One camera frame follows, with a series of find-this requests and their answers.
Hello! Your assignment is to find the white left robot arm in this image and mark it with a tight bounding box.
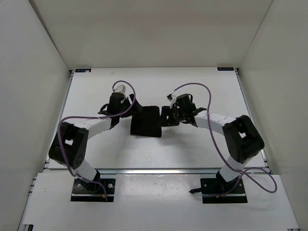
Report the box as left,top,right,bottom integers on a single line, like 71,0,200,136
48,92,142,193

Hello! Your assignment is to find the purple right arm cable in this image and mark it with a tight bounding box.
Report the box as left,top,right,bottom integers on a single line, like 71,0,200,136
202,83,277,199

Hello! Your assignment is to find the blue right corner label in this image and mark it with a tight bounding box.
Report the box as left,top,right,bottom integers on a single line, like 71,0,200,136
217,67,234,71

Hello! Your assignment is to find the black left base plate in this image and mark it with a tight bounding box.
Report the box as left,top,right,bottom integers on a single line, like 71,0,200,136
70,175,116,203

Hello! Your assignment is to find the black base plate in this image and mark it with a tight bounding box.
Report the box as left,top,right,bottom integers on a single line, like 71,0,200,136
70,175,116,203
200,178,248,204

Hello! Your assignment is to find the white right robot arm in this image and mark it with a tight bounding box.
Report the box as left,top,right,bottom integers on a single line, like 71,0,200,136
160,93,265,194

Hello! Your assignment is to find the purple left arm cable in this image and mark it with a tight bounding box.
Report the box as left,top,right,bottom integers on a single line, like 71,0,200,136
57,80,137,200

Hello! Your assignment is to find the blue left corner label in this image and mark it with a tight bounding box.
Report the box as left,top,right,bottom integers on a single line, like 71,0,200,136
75,68,91,73

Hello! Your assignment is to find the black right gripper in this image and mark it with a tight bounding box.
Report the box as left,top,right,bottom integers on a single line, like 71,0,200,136
156,106,186,128

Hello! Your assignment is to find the black skirt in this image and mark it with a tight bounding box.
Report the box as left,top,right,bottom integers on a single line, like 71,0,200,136
130,106,162,138

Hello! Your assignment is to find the blue corner label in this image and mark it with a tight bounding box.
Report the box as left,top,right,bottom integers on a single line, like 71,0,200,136
217,67,234,71
75,68,91,73

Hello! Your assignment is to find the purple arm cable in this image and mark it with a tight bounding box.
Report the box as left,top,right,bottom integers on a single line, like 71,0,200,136
202,83,277,199
57,80,137,200

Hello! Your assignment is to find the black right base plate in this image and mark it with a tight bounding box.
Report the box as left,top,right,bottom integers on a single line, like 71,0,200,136
200,178,248,204

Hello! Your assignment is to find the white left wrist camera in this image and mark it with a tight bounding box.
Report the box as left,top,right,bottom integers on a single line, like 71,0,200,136
113,84,126,95

